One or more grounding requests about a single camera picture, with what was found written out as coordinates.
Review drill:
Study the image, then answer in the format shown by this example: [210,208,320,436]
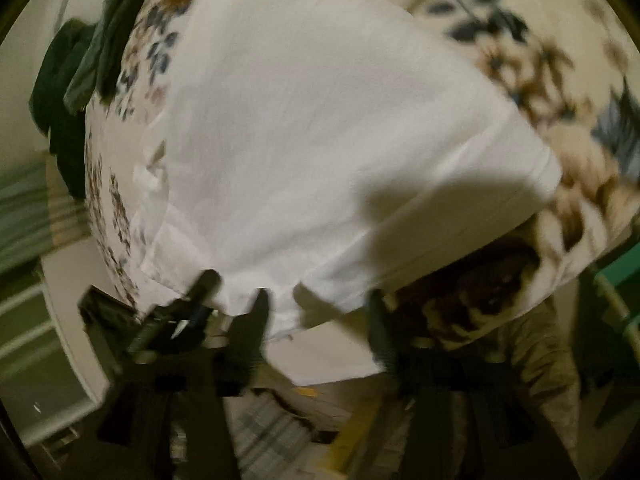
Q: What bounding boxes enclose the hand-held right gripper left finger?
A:
[97,287,273,480]

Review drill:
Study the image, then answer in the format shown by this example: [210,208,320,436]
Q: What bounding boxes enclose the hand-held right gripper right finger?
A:
[369,290,581,480]

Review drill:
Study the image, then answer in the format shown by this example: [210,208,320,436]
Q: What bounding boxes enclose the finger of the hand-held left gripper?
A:
[169,304,222,347]
[127,270,222,352]

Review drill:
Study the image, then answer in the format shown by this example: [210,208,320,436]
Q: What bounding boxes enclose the white pants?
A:
[127,0,563,386]

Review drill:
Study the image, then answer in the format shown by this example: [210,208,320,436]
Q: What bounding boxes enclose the yellow strip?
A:
[320,395,387,467]

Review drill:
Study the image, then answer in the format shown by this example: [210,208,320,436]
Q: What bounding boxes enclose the striped plaid cloth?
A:
[225,385,351,480]

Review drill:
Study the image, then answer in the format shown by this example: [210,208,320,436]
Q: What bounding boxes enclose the green curtain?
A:
[0,160,96,263]

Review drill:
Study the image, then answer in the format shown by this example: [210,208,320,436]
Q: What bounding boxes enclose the person's quilted brown clothing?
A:
[500,300,587,480]

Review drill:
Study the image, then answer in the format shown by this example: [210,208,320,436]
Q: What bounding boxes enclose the dark green blanket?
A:
[29,17,101,201]

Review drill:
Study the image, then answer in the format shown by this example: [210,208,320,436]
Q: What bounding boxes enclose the teal rack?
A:
[575,240,640,353]

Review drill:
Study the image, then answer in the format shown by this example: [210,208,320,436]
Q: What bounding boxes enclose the folded blue jeans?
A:
[64,0,166,113]

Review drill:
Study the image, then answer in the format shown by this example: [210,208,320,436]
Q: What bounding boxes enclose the bed with floral sheet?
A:
[82,0,640,353]

